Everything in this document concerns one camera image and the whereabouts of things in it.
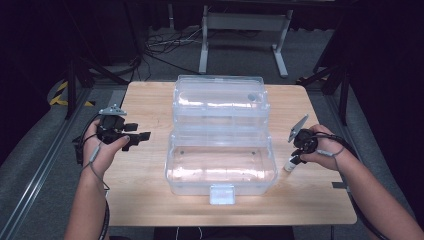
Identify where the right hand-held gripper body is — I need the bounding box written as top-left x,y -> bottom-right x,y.
287,113 -> 320,157

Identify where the yellow and black floor tape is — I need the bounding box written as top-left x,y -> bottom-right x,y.
48,81 -> 96,108

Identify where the clear plastic storage box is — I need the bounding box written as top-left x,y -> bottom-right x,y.
164,74 -> 280,206

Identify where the grey wrist strap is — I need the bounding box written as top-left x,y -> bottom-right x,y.
315,146 -> 346,173
86,142 -> 111,192

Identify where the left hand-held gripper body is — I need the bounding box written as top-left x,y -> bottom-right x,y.
96,103 -> 131,146

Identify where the person's dark clothing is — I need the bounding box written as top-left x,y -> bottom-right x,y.
153,226 -> 296,240

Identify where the bundle of floor cables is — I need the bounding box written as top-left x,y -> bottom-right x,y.
143,26 -> 214,84

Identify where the white metal desk frame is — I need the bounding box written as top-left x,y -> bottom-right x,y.
198,4 -> 294,79

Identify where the grey right wrist strap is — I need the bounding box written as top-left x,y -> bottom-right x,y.
315,146 -> 346,173

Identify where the black metal stand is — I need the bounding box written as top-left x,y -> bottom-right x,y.
295,63 -> 352,127
64,54 -> 130,120

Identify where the person's left hand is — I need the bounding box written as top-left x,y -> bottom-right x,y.
82,118 -> 131,178

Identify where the person's right hand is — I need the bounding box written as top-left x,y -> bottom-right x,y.
299,124 -> 352,172

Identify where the thin white cord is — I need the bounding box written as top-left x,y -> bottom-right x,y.
175,226 -> 204,240

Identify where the small clear spray bottle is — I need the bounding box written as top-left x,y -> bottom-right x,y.
283,154 -> 301,173

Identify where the grey left wrist strap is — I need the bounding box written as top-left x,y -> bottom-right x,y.
86,142 -> 111,192

